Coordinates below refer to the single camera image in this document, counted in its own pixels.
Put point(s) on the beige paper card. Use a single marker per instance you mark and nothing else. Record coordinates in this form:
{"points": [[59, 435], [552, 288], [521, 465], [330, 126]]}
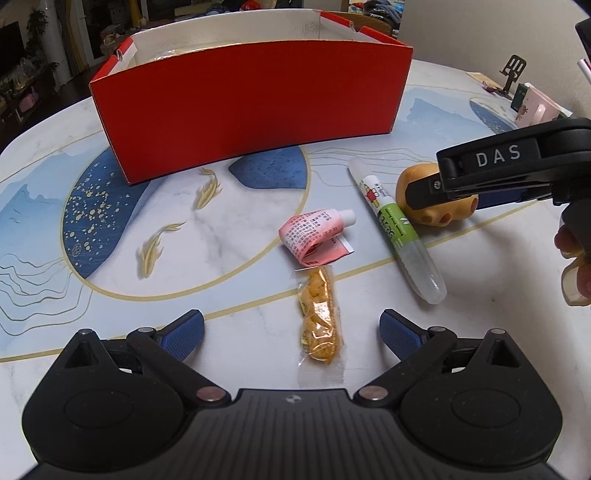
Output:
{"points": [[482, 79]]}

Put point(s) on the black phone stand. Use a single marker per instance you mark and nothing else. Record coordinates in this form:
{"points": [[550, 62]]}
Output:
{"points": [[512, 69]]}

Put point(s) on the red cardboard box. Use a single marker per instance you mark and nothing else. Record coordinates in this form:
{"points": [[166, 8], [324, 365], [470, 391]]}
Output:
{"points": [[249, 106]]}

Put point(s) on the pink rolled tube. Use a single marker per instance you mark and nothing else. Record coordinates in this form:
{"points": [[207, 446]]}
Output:
{"points": [[309, 228]]}

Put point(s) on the pile of clothes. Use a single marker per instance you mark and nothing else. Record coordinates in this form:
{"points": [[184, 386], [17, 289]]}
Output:
{"points": [[376, 9]]}

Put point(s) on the white pipe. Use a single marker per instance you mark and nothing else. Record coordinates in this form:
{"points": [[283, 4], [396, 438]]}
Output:
{"points": [[585, 70]]}

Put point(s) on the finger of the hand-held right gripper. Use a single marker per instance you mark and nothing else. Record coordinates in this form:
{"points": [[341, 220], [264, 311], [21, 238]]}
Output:
{"points": [[425, 194]]}

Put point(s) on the yellow snack packet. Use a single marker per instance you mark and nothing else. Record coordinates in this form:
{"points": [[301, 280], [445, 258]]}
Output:
{"points": [[318, 318]]}

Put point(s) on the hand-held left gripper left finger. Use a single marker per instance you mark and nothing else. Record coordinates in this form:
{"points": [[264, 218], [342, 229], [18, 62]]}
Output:
{"points": [[182, 334]]}

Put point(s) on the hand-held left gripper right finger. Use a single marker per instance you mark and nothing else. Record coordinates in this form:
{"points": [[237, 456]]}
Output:
{"points": [[399, 333]]}

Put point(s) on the white and green tube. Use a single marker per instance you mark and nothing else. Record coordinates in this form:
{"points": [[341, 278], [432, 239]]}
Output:
{"points": [[392, 217]]}

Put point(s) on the yellow spotted toy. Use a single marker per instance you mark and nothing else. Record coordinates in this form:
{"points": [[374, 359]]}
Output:
{"points": [[443, 214]]}

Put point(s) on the person's right hand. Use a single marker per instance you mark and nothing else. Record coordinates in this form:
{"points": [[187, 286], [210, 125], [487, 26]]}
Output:
{"points": [[577, 286]]}

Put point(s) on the pink mug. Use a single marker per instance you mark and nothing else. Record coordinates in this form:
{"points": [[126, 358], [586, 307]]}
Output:
{"points": [[540, 110]]}

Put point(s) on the potted plant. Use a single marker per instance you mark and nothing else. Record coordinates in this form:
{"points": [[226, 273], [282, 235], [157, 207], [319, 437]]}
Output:
{"points": [[38, 25]]}

